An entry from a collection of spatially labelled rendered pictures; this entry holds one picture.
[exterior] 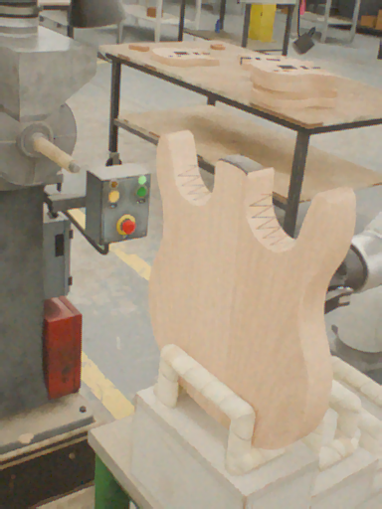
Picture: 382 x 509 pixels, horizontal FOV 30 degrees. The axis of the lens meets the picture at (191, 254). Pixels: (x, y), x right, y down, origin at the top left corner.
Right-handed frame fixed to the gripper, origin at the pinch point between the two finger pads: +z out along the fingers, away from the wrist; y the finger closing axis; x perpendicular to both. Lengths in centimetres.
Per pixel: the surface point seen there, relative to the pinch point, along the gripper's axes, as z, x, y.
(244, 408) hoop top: 6.9, -9.7, -8.4
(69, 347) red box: -29, -82, 110
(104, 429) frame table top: 7.9, -37.7, 25.9
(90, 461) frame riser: -30, -121, 98
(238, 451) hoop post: 7.9, -16.4, -9.1
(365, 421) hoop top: -23.7, -27.4, -6.9
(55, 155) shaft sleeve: -13, -5, 82
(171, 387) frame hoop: 7.3, -16.1, 7.3
